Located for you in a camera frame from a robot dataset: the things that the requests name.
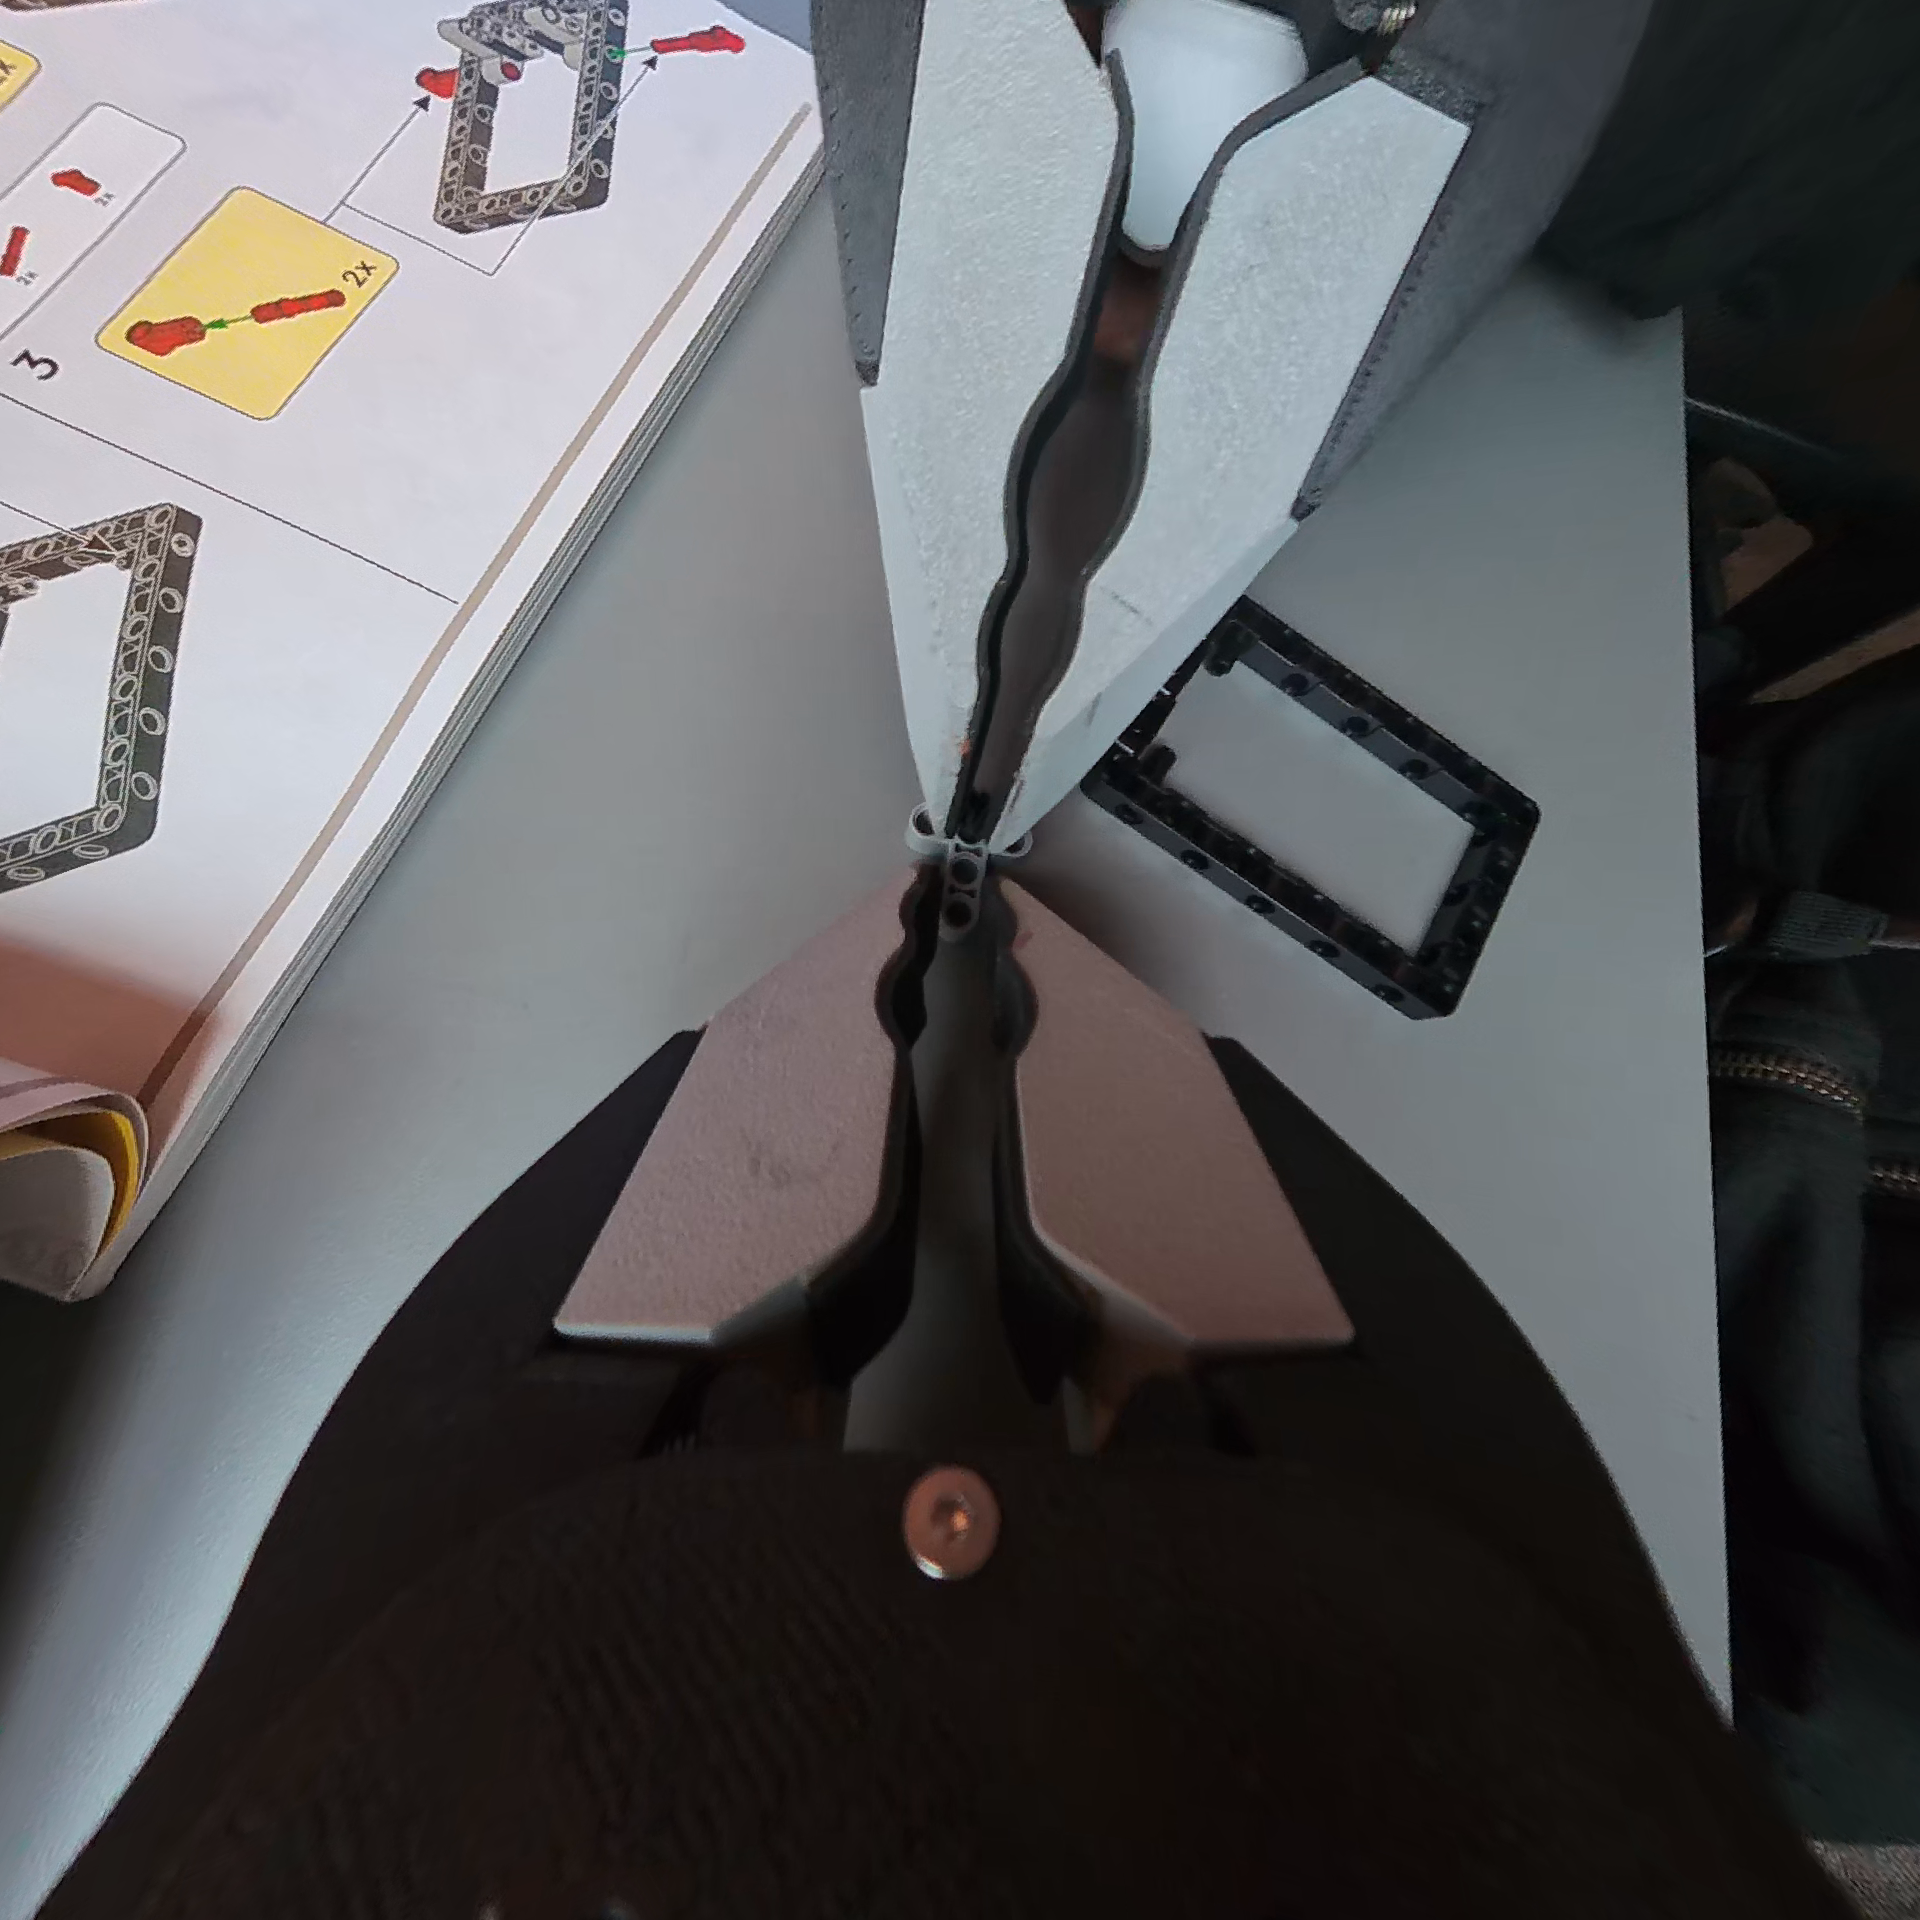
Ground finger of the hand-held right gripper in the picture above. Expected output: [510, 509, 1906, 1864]
[982, 64, 1472, 839]
[866, 0, 1127, 835]

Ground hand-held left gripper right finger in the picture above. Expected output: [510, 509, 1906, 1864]
[988, 878, 1356, 1454]

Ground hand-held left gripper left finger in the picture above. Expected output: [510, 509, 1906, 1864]
[551, 872, 933, 1390]

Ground black rectangular lego frame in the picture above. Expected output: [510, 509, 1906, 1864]
[1078, 591, 1542, 1021]

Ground grey lego connector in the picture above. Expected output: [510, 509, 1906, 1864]
[902, 801, 1040, 868]

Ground lego instruction booklet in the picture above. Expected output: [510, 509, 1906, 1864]
[0, 0, 829, 1304]

